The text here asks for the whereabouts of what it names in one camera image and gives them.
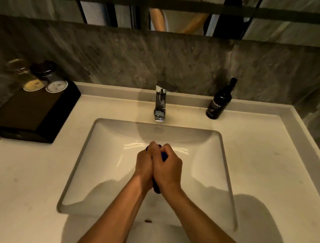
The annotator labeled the person's left hand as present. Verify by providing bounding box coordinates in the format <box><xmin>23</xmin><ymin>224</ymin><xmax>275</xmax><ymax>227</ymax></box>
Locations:
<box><xmin>135</xmin><ymin>141</ymin><xmax>162</xmax><ymax>194</ymax></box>

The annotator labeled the person's right hand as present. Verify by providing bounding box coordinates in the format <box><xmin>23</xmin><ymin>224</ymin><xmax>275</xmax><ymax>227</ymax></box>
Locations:
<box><xmin>152</xmin><ymin>144</ymin><xmax>183</xmax><ymax>194</ymax></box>

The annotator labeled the blue cloth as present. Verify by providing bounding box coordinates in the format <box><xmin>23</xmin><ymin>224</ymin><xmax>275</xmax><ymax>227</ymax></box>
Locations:
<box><xmin>146</xmin><ymin>144</ymin><xmax>169</xmax><ymax>194</ymax></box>

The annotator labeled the person's right forearm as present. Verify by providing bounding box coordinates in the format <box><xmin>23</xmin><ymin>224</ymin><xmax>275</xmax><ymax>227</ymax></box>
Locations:
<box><xmin>160</xmin><ymin>182</ymin><xmax>237</xmax><ymax>243</ymax></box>

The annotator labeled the person's left forearm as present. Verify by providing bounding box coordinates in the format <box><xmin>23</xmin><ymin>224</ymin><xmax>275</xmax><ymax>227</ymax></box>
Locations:
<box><xmin>77</xmin><ymin>173</ymin><xmax>153</xmax><ymax>243</ymax></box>

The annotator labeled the chrome faucet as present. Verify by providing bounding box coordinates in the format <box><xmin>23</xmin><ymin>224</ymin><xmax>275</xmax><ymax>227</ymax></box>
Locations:
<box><xmin>153</xmin><ymin>81</ymin><xmax>179</xmax><ymax>122</ymax></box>

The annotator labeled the white sink basin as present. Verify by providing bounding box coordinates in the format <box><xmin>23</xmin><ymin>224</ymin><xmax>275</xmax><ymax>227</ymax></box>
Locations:
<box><xmin>57</xmin><ymin>118</ymin><xmax>238</xmax><ymax>232</ymax></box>

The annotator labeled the black soap bottle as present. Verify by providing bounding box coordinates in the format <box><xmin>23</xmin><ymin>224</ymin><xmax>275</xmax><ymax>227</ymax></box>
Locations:
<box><xmin>205</xmin><ymin>77</ymin><xmax>238</xmax><ymax>120</ymax></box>

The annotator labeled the clear drinking glass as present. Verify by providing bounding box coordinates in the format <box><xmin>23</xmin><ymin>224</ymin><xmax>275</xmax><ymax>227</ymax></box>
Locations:
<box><xmin>31</xmin><ymin>61</ymin><xmax>69</xmax><ymax>93</ymax></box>
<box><xmin>5</xmin><ymin>59</ymin><xmax>45</xmax><ymax>92</ymax></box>

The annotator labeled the black tray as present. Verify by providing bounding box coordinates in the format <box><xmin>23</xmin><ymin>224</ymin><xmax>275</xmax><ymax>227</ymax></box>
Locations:
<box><xmin>0</xmin><ymin>81</ymin><xmax>82</xmax><ymax>144</ymax></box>

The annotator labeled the wall mirror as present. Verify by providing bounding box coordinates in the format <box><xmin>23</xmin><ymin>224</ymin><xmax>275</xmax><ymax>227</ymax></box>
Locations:
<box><xmin>0</xmin><ymin>0</ymin><xmax>320</xmax><ymax>48</ymax></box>

